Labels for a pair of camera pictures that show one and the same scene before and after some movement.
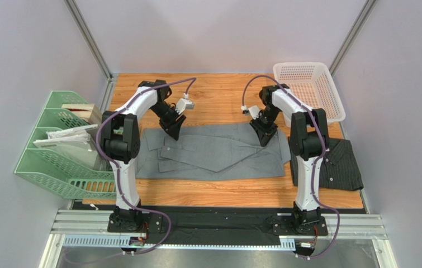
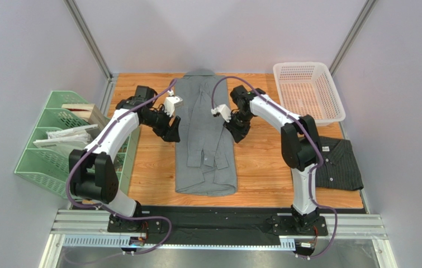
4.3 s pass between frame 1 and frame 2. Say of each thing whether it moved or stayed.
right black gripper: moved
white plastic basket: stayed
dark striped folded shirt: stayed
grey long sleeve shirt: moved
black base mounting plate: stayed
